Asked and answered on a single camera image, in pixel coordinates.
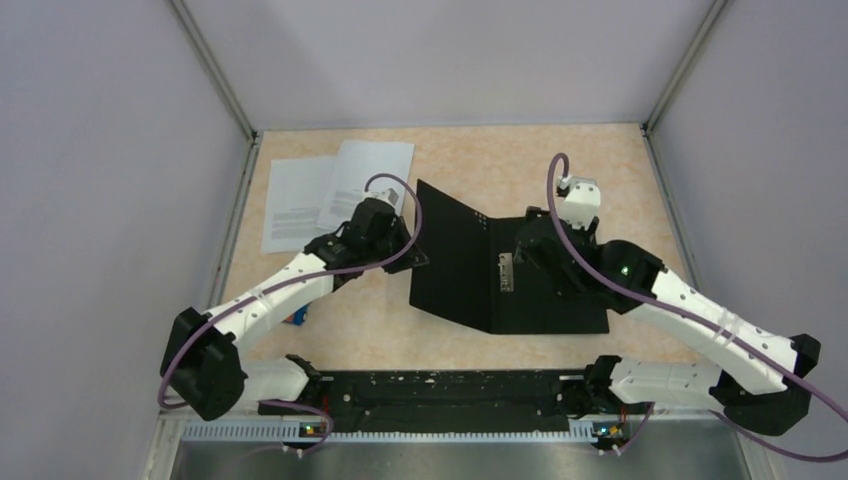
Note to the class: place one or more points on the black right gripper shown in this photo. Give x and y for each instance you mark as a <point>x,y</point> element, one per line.
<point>587,231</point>

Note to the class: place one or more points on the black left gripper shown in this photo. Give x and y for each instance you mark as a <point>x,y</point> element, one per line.
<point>414,258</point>

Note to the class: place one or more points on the printed paper sheet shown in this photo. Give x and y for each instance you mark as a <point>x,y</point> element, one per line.
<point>356,162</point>
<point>295,197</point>

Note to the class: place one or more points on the teal black file folder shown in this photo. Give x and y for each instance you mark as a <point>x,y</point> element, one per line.
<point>471,278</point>

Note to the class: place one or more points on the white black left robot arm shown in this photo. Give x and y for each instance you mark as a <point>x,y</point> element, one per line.
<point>201,367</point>

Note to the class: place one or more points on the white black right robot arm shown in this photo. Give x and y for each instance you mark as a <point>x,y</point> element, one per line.
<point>749,375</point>

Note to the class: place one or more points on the orange blue toy truck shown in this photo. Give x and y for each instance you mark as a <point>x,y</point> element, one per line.
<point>299,317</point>

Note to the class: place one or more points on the right aluminium corner post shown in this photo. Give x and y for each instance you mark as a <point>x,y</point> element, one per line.
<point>689,58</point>

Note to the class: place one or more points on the aluminium corner post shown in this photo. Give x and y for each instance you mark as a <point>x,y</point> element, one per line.
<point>689,58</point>
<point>211,67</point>

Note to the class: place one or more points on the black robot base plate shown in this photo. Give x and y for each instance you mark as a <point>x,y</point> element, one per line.
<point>454,401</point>

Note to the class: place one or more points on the left aluminium corner post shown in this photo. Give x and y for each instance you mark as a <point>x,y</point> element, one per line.
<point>211,67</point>

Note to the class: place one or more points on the aluminium frame rail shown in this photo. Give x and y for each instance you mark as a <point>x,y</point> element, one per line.
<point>602,434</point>

